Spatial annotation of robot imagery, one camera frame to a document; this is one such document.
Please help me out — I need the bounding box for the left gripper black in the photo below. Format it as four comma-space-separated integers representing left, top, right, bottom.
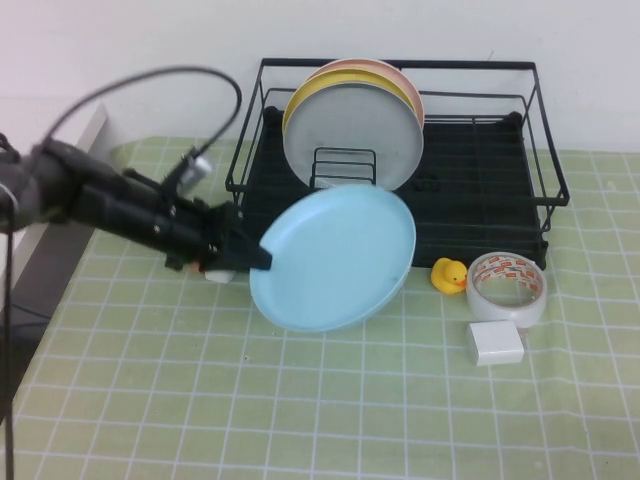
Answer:
148, 192, 275, 275

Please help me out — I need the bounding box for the light blue plate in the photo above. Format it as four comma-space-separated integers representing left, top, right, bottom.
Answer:
248, 183, 418, 334

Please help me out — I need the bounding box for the grey plate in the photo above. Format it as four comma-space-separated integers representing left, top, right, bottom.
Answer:
282, 81, 427, 192

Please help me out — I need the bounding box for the yellow plate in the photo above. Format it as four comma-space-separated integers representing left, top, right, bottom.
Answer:
282, 68, 420, 132

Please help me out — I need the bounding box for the pink plate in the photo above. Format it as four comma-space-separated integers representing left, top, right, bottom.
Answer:
307, 58, 427, 126

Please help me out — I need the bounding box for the green checked tablecloth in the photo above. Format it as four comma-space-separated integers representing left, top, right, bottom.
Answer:
9, 135, 640, 480

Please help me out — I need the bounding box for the yellow rubber duck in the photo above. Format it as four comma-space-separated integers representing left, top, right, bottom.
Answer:
430, 257, 469, 297

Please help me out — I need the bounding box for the white side cabinet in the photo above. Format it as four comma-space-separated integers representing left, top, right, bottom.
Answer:
9, 102, 117, 311

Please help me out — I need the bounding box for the clear tape roll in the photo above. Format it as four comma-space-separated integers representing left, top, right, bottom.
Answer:
466, 252, 547, 330

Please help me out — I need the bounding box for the white rectangular box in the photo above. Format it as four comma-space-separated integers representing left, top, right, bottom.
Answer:
466, 321, 526, 368

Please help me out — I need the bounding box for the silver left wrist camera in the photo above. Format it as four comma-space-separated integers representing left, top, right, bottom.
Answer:
175, 153, 215, 188

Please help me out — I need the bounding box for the black wire dish rack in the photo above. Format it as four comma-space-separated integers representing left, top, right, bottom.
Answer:
224, 57, 571, 269

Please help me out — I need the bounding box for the black hanging cable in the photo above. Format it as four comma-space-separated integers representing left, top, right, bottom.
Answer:
0, 189, 18, 480

